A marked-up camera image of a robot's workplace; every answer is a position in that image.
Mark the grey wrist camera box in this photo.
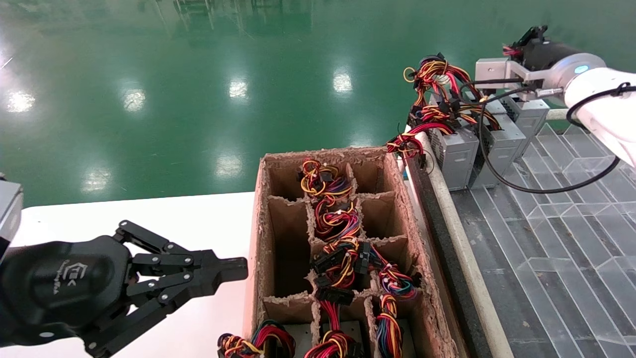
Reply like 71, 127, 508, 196
475, 57, 530, 93
0, 178, 24, 260

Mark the brown cardboard divider box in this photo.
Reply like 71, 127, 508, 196
242, 147, 460, 358

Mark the grey power supply with cables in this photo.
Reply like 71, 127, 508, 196
387, 107, 480, 192
499, 93, 551, 161
403, 53, 526, 190

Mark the conveyor belt with clear dividers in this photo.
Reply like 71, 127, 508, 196
405, 119, 636, 358

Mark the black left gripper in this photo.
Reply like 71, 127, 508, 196
0, 220, 248, 358

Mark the power supply with coloured cables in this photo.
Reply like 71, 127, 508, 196
217, 320, 297, 358
368, 246, 421, 301
375, 294, 415, 358
303, 287, 366, 358
298, 157, 352, 198
313, 195, 360, 240
311, 238, 371, 290

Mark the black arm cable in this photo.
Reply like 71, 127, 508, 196
458, 77, 623, 194

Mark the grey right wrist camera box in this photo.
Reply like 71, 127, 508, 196
475, 57, 530, 93

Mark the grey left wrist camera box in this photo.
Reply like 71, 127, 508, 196
0, 178, 24, 260

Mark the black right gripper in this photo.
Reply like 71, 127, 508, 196
517, 25, 582, 73

